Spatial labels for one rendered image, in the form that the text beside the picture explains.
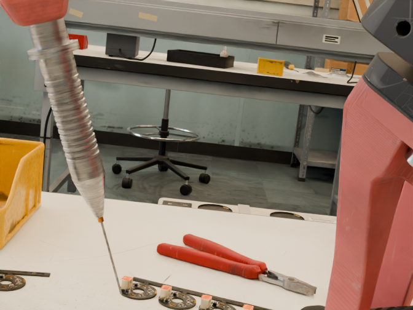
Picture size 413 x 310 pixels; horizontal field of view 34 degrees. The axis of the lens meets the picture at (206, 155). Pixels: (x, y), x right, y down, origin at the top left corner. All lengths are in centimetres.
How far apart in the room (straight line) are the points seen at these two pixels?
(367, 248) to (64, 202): 50
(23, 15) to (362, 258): 12
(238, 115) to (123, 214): 402
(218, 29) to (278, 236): 189
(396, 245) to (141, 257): 34
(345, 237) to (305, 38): 232
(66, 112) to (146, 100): 441
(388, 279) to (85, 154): 10
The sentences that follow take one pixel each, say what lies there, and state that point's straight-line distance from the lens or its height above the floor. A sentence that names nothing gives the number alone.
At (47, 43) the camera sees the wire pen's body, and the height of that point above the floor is 92.
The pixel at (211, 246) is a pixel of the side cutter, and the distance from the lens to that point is 53.
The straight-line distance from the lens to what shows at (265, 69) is 256.
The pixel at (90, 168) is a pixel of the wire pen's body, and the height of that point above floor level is 88.
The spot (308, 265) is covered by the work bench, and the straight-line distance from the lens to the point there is 55.
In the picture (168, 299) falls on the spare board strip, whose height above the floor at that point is 75.
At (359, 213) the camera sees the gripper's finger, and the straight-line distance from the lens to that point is 15.
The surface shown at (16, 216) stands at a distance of 55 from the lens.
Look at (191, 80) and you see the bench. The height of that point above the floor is 70.
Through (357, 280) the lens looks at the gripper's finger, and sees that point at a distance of 17.
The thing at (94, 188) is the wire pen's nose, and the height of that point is 88.
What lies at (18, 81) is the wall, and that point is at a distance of 478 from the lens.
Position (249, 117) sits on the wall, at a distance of 463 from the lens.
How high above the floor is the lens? 93
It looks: 12 degrees down
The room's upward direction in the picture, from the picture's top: 7 degrees clockwise
